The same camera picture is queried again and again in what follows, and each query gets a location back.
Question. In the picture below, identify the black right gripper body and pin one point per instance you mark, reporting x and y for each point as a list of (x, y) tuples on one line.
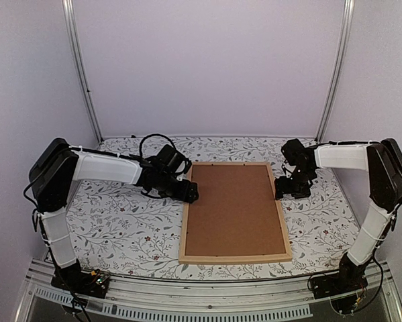
[(298, 185)]

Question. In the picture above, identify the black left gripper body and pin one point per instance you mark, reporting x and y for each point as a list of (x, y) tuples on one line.
[(166, 189)]

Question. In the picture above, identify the floral patterned table cover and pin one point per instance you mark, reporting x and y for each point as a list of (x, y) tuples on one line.
[(115, 228)]

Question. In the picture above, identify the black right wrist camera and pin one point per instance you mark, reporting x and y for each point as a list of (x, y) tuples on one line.
[(294, 152)]

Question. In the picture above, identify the aluminium corner post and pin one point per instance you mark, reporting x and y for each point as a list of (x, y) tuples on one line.
[(71, 27), (343, 40)]

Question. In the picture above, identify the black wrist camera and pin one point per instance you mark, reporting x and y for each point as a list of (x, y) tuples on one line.
[(169, 160), (294, 152)]

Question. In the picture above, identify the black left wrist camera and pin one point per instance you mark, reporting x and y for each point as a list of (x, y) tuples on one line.
[(169, 160)]

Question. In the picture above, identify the right aluminium corner post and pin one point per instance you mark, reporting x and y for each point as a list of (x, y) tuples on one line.
[(343, 40)]

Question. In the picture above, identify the light wooden picture frame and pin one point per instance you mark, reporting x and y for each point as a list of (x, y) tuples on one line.
[(234, 258)]

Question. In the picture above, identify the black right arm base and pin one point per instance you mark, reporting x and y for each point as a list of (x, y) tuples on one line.
[(350, 277)]

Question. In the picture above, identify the brown backing board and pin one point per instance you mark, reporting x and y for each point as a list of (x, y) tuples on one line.
[(234, 211)]

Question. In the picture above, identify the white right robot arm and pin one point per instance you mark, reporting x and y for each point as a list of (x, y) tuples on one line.
[(383, 163)]

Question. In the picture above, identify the left aluminium corner post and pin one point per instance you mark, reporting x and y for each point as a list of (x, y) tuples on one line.
[(71, 27)]

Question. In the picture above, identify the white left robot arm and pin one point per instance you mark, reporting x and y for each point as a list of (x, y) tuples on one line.
[(61, 164)]

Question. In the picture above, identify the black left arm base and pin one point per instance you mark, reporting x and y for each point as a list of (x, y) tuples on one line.
[(94, 283)]

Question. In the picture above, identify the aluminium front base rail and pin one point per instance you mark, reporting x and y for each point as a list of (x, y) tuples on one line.
[(150, 299)]

